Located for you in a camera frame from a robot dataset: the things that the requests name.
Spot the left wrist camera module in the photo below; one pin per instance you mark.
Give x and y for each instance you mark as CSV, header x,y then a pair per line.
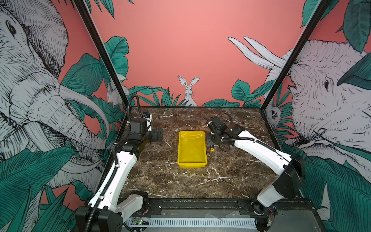
x,y
148,117

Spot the left black frame post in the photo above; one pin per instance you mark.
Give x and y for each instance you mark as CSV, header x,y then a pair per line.
x,y
94,34

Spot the black frame post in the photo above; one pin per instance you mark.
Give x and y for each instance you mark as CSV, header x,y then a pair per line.
x,y
308,30
94,34

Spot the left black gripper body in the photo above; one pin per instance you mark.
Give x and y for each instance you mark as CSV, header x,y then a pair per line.
x,y
152,136

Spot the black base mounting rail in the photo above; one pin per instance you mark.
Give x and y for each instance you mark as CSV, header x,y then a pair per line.
x,y
158,206

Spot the small green circuit board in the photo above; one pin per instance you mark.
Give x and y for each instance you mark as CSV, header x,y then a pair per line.
x,y
136,222

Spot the yellow plastic bin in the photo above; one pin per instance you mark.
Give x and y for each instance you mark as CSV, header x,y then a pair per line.
x,y
192,149

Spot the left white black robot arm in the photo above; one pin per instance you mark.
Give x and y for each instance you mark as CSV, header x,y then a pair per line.
x,y
104,213

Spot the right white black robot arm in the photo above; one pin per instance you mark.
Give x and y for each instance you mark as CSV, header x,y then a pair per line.
x,y
290,169

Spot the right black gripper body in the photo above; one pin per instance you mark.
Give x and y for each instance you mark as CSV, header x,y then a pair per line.
x,y
212,139

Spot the right black frame post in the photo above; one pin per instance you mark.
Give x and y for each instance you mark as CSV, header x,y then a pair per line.
x,y
308,30

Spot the white slotted cable duct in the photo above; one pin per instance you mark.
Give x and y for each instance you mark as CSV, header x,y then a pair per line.
x,y
165,222

